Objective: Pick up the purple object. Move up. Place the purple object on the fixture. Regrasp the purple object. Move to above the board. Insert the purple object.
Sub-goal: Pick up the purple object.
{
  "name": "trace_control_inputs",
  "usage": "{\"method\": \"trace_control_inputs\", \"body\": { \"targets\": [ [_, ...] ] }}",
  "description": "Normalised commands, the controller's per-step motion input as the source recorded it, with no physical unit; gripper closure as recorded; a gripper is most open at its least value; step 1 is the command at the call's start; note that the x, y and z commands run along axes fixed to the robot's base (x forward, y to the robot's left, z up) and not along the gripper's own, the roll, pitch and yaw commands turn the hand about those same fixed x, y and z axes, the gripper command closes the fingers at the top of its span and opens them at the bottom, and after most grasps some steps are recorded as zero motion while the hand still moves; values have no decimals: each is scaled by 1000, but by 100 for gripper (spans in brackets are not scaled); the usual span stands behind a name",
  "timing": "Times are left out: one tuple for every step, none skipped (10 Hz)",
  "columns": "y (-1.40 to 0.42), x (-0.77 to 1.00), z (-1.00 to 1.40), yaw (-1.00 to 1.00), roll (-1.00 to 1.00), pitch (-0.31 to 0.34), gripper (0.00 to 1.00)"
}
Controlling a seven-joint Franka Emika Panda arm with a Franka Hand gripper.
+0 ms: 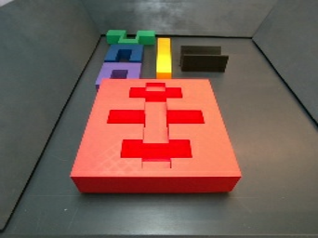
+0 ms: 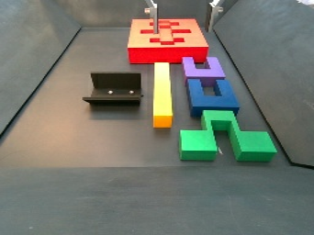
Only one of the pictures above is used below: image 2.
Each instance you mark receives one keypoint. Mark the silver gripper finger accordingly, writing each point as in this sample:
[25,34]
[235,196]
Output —
[215,9]
[151,11]

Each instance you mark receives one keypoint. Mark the blue U-shaped block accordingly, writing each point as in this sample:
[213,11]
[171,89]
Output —
[223,100]

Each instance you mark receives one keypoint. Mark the red puzzle board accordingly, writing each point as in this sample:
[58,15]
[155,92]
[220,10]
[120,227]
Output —
[179,39]

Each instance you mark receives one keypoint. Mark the yellow long bar block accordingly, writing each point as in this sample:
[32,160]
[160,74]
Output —
[161,96]

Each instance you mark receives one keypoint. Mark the green zigzag block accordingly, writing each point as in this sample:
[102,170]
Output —
[201,144]

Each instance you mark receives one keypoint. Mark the purple U-shaped block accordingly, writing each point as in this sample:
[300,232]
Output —
[207,74]

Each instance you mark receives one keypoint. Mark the black angle fixture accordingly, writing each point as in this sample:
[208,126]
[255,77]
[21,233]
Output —
[114,88]

